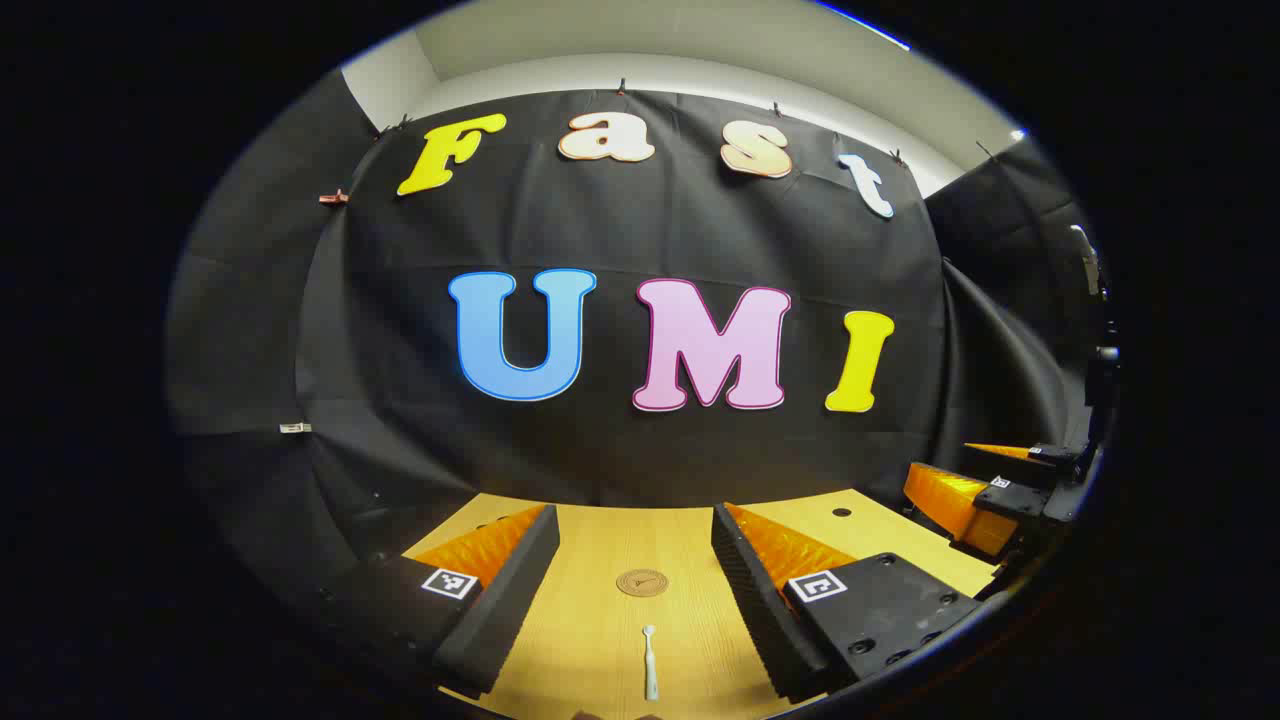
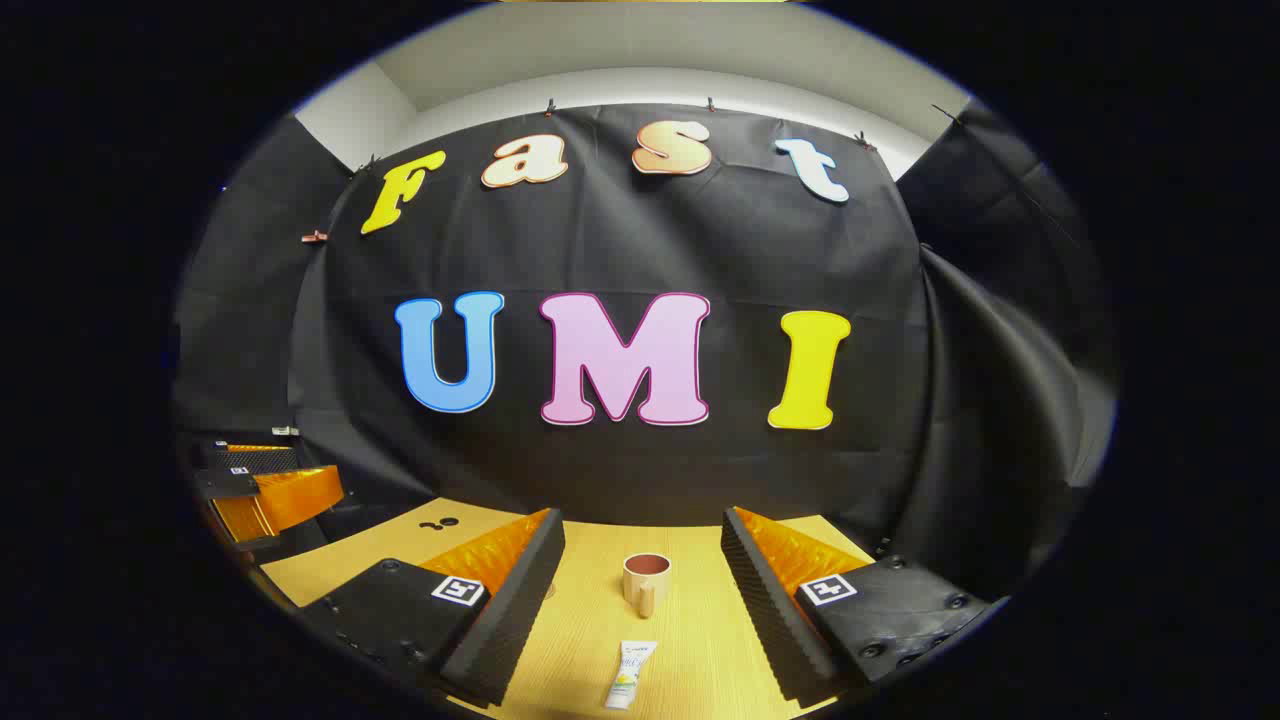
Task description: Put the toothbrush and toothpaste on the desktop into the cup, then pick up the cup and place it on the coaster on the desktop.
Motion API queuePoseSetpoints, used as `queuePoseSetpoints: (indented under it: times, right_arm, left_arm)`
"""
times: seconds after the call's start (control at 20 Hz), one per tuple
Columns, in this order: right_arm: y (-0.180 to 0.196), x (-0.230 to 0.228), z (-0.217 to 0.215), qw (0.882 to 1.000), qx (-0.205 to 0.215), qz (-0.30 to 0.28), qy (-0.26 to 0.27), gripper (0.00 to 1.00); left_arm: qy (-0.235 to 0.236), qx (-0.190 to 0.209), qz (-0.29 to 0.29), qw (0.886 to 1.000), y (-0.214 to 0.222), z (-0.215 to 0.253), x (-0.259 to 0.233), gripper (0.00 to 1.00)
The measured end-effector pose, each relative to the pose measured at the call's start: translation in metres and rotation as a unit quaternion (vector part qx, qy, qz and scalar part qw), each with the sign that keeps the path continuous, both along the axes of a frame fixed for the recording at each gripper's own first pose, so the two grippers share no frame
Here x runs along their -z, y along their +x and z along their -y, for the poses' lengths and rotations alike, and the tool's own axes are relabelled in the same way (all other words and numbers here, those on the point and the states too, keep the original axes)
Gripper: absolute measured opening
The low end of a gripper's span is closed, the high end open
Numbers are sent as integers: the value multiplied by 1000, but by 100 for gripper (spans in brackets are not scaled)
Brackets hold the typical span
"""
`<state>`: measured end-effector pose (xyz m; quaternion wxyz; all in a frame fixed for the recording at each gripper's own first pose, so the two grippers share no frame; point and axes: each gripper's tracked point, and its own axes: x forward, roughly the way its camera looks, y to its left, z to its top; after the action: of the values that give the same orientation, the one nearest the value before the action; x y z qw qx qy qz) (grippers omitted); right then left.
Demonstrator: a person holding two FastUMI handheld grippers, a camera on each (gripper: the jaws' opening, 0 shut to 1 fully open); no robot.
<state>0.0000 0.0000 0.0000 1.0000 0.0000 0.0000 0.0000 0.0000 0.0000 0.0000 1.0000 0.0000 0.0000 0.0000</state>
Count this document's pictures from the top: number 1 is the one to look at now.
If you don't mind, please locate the black backdrop cloth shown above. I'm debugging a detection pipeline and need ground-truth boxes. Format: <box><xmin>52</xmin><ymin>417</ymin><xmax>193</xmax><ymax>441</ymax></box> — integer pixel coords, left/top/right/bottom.
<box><xmin>165</xmin><ymin>70</ymin><xmax>1106</xmax><ymax>601</ymax></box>

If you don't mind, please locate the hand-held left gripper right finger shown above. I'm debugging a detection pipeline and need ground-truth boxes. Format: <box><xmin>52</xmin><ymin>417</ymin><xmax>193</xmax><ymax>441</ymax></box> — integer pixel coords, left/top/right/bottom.
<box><xmin>711</xmin><ymin>503</ymin><xmax>986</xmax><ymax>704</ymax></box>

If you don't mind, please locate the wooden desktop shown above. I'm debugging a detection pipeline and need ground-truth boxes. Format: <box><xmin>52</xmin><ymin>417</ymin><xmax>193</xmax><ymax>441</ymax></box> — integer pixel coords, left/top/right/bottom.
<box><xmin>400</xmin><ymin>488</ymin><xmax>1001</xmax><ymax>720</ymax></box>

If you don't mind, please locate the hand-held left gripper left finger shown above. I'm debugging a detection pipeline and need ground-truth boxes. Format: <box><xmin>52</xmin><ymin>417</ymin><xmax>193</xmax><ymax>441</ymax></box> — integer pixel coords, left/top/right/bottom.
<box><xmin>320</xmin><ymin>503</ymin><xmax>561</xmax><ymax>701</ymax></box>

